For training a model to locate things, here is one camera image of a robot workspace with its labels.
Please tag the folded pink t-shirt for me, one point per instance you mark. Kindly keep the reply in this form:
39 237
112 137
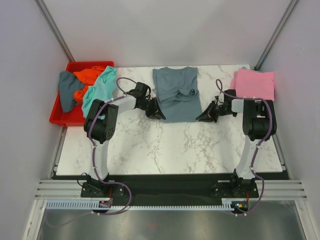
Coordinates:
254 84

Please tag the aluminium corner post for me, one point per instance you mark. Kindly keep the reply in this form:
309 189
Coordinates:
54 29
276 33

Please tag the aluminium frame rails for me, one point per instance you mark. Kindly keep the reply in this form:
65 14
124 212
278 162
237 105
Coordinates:
48 190

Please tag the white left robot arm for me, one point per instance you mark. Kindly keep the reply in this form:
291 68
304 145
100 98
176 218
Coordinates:
100 123

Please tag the right aluminium corner post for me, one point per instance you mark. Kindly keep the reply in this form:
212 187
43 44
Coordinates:
276 33

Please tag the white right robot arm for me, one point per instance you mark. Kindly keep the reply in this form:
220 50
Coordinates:
258 125

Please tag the red plastic bin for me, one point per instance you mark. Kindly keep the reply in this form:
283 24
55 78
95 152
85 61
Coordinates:
74 118

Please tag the slate blue t-shirt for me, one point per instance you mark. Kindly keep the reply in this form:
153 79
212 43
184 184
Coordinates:
177 93

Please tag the left aluminium corner post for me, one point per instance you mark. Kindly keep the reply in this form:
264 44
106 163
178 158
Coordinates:
54 29

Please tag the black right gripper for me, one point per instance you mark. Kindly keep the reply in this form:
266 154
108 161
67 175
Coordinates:
205 116

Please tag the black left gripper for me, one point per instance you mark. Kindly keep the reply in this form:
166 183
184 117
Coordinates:
158 114

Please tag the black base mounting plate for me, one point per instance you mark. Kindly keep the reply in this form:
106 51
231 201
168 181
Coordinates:
170 188

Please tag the dark blue t-shirt in bin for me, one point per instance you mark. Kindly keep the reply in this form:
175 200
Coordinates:
68 84

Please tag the aqua t-shirt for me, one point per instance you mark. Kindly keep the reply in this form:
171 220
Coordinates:
102 89

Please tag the orange t-shirt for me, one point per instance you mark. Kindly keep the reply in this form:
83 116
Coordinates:
88 77

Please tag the light blue slotted cable duct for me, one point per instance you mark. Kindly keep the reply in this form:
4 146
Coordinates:
113 205

